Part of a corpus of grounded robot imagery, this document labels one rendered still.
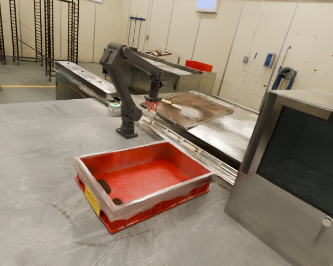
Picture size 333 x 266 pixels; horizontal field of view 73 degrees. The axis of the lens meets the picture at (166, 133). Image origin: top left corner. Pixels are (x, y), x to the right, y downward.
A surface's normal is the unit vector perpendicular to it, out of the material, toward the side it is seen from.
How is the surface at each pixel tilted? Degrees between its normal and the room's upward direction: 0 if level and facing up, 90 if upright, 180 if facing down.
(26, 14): 90
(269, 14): 90
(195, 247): 0
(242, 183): 90
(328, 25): 90
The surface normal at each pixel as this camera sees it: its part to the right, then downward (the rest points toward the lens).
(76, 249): 0.18, -0.90
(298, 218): -0.75, 0.15
